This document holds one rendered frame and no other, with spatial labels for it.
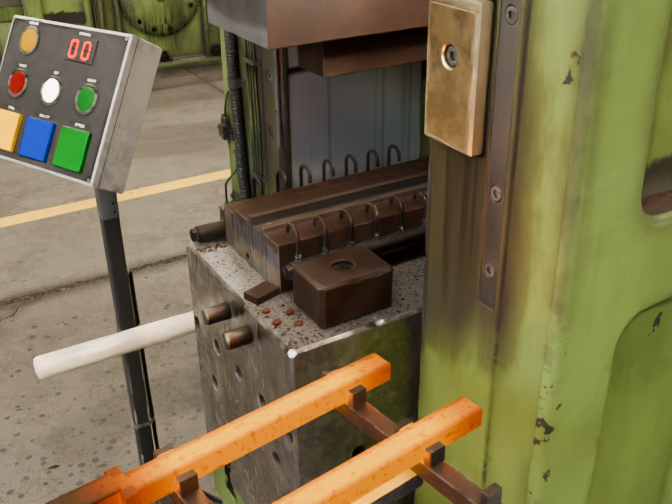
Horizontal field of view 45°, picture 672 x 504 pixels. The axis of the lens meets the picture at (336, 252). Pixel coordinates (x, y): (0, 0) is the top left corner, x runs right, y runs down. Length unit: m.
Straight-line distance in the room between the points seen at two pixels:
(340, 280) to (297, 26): 0.33
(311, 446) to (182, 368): 1.51
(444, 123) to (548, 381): 0.32
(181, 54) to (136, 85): 4.61
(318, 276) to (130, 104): 0.59
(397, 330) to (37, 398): 1.68
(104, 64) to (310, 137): 0.40
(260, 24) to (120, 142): 0.54
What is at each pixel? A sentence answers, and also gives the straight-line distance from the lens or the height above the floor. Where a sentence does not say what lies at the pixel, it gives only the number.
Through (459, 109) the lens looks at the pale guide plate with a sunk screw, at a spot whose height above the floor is 1.24.
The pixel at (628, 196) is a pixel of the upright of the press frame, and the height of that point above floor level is 1.17.
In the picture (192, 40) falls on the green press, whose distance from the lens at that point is 6.14.
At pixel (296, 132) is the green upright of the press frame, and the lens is 1.41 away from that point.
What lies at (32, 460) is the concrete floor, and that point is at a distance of 2.43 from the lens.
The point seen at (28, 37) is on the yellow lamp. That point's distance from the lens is 1.72.
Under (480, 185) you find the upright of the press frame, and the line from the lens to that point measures 0.96.
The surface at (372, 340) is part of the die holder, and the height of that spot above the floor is 0.89.
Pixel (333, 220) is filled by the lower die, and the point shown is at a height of 0.99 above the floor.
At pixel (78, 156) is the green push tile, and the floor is 1.00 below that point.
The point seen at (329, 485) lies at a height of 0.98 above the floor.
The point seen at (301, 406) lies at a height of 0.98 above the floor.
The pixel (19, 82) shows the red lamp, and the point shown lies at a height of 1.09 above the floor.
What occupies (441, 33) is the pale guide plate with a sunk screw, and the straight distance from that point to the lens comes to 0.94.
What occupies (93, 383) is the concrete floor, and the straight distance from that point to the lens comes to 2.65.
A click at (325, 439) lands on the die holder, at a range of 1.18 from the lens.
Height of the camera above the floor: 1.52
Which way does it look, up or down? 28 degrees down
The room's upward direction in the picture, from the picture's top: 1 degrees counter-clockwise
